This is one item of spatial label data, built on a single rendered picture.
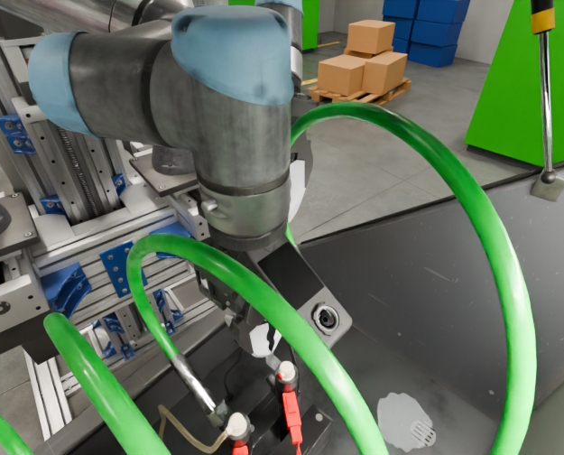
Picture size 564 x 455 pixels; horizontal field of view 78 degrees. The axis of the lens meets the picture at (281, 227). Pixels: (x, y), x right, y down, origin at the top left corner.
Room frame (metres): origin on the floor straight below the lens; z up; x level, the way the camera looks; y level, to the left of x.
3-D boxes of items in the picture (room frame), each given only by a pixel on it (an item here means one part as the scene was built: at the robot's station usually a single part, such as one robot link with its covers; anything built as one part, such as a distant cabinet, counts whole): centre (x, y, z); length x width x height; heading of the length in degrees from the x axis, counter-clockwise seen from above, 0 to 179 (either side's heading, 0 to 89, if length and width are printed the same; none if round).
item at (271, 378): (0.22, 0.00, 1.02); 0.05 x 0.03 x 0.21; 48
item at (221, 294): (0.25, 0.04, 1.28); 0.09 x 0.08 x 0.12; 48
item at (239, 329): (0.22, 0.03, 1.22); 0.05 x 0.02 x 0.09; 138
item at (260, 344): (0.24, 0.04, 1.17); 0.06 x 0.03 x 0.09; 48
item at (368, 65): (4.62, -1.03, 0.39); 1.20 x 0.85 x 0.79; 140
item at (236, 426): (0.15, 0.05, 1.12); 0.02 x 0.02 x 0.03
